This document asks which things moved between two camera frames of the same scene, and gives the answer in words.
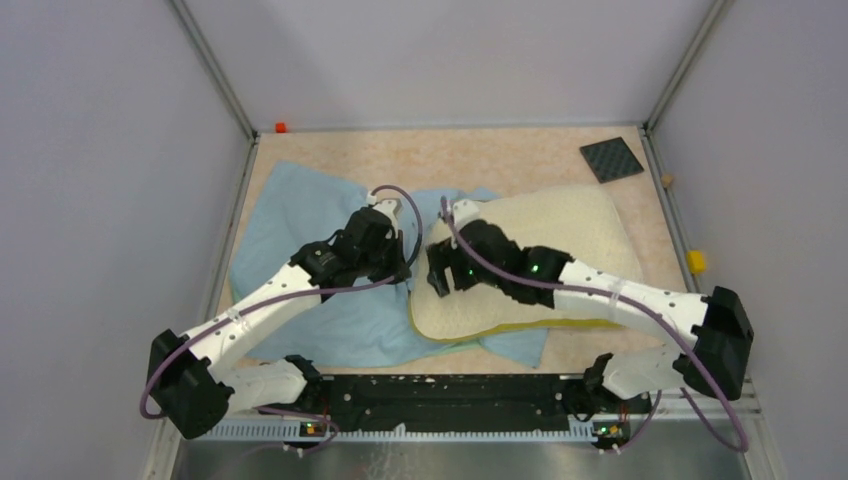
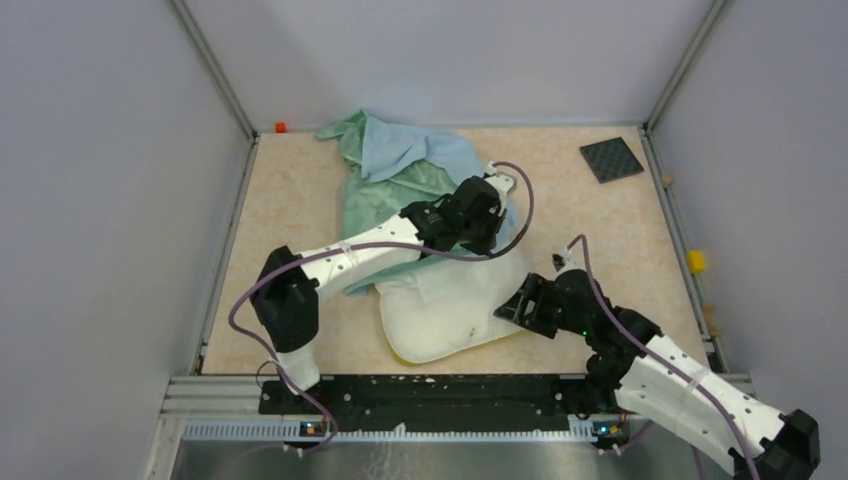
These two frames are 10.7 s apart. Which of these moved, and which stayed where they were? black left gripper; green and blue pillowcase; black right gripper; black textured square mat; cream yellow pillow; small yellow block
Moved: green and blue pillowcase; cream yellow pillow; black right gripper; black left gripper
Stayed: black textured square mat; small yellow block
